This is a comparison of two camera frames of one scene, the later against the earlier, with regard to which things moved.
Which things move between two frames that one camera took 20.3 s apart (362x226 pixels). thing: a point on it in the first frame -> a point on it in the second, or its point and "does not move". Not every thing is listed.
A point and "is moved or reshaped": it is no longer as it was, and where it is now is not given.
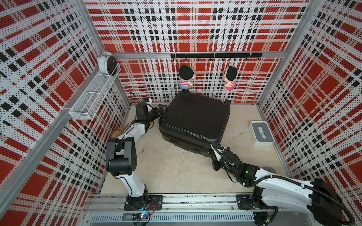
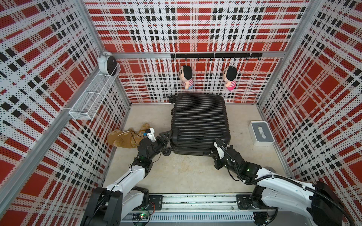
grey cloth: [269, 169] does not move
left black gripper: [162, 110] -> [163, 138]
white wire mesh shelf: [95, 93] does not move
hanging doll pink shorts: [229, 75] does not move
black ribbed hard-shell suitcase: [193, 122] is moved or reshaped
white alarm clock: [107, 64] does not move
